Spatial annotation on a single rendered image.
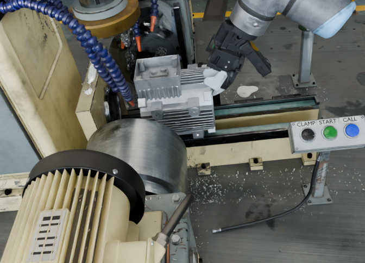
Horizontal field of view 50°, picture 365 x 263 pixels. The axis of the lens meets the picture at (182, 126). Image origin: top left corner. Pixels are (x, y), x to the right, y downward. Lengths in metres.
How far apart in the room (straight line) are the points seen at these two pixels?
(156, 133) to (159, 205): 0.21
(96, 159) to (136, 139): 0.30
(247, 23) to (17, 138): 0.63
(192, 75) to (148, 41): 0.25
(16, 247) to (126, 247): 0.13
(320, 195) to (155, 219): 0.59
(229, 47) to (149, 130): 0.28
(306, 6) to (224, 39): 0.20
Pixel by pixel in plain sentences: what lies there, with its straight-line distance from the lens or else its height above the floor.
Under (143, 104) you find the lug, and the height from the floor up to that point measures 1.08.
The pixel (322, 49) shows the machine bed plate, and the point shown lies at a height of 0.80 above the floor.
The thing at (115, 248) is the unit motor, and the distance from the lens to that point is 0.53.
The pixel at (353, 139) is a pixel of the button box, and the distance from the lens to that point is 0.99.
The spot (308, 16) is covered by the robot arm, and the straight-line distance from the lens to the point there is 0.88.
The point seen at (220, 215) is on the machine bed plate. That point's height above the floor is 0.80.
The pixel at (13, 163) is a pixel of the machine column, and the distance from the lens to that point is 1.15.
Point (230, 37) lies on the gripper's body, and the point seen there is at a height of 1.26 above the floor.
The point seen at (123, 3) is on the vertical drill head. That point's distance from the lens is 0.97.
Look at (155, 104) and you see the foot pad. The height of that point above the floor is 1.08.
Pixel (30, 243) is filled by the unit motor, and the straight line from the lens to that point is 0.52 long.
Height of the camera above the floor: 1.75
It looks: 43 degrees down
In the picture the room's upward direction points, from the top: 11 degrees counter-clockwise
